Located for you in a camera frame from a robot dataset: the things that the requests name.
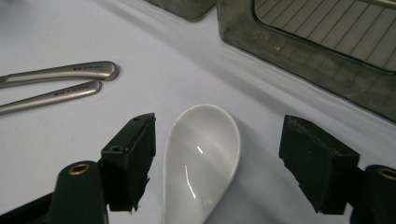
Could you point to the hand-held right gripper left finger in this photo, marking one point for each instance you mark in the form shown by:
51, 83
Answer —
130, 161

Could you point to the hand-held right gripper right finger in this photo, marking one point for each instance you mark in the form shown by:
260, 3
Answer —
323, 168

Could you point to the white ceramic soup spoon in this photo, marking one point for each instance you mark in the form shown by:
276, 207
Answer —
199, 161

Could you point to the smoky transparent plastic bin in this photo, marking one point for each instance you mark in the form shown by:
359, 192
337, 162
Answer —
311, 74
186, 7

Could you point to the steel fork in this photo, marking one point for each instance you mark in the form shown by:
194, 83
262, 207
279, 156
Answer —
62, 95

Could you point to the steel table knife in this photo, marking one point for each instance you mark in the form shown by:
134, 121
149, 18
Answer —
68, 73

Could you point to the white table cover sheet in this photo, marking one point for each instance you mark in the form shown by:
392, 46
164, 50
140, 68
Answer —
46, 149

